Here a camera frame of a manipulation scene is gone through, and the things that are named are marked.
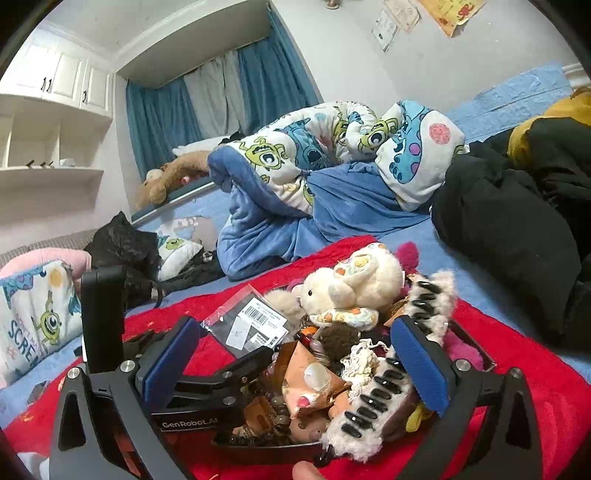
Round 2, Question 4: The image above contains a red printed blanket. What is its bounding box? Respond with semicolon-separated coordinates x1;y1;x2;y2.
0;235;591;480

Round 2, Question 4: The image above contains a person's right hand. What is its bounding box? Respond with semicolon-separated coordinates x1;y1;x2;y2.
292;460;331;480

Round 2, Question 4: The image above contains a blue cartoon printed quilt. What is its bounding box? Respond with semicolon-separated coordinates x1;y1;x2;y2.
207;99;469;282

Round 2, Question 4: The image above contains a black puffer jacket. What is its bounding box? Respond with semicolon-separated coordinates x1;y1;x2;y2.
84;211;162;308

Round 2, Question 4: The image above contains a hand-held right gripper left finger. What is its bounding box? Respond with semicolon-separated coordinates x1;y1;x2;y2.
50;316;204;480

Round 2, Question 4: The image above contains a white fluffy hair clip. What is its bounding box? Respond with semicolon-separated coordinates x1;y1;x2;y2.
321;270;458;462

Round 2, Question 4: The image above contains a clear plastic packet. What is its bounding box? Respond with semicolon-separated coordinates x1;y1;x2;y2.
201;282;291;361

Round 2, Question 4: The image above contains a dark brown lace scrunchie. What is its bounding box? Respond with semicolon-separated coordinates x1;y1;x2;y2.
318;323;365;361

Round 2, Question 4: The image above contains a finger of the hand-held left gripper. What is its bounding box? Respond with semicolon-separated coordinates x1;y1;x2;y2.
173;346;275;398
154;385;259;414

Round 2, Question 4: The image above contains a small yellow soft item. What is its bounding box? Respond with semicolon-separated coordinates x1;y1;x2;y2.
406;399;437;432

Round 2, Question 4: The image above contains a black storage box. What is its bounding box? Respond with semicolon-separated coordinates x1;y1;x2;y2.
210;318;495;464

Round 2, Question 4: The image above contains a yellow wall poster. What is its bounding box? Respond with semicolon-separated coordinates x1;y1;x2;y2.
418;0;488;38

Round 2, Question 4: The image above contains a white wall cabinet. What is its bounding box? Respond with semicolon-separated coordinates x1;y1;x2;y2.
0;30;115;116

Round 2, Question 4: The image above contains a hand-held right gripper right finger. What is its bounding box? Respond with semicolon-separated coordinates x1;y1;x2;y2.
390;315;543;480

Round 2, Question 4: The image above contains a large cartoon printed pillow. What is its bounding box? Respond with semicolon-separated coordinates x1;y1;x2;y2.
0;259;84;388

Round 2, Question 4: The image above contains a brown plush dog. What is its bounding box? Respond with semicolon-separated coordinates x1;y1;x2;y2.
135;150;218;210

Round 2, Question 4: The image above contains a white braided scrunchie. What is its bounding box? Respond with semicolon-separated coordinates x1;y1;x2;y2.
342;339;393;393

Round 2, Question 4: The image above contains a small cartoon printed pillow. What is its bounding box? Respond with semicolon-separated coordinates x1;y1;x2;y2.
154;217;218;282

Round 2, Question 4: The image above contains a pink pillow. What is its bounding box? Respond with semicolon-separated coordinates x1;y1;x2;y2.
0;247;93;282

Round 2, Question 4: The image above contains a black strap bag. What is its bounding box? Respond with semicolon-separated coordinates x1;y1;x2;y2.
152;251;227;308

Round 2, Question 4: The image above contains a white pillow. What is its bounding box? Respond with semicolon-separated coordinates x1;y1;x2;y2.
173;136;232;158

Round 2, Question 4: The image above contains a blue foam wall panel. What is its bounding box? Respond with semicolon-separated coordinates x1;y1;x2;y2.
445;62;573;144

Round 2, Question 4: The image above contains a white shelf unit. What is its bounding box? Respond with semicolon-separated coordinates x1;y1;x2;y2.
0;95;114;227

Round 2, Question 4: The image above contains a yellow brown cloth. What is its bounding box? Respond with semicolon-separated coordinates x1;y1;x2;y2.
507;88;591;169

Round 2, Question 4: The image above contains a brown bead bracelet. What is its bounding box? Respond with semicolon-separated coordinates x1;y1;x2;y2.
217;388;324;448

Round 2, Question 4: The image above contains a white plush toy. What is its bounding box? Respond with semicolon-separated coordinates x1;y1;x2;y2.
293;242;406;330

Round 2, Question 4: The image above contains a white wall poster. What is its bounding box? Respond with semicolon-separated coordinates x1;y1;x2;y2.
372;9;400;52

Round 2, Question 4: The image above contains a black coat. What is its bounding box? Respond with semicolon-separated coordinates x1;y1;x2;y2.
430;117;591;349

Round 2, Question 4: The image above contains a pink fluffy scrunchie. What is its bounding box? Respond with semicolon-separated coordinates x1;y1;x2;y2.
445;332;485;370

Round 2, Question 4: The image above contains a blue curtain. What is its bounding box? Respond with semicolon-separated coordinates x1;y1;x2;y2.
126;76;201;181
238;9;321;132

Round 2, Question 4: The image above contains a beige furry plush toy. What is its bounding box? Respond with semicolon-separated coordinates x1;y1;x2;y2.
263;288;305;326

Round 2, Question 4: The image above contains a metal bed rail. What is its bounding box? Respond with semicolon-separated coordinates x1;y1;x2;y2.
131;181;218;221

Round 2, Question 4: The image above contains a grey curtain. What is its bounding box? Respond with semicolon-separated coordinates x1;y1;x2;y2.
184;48;250;139

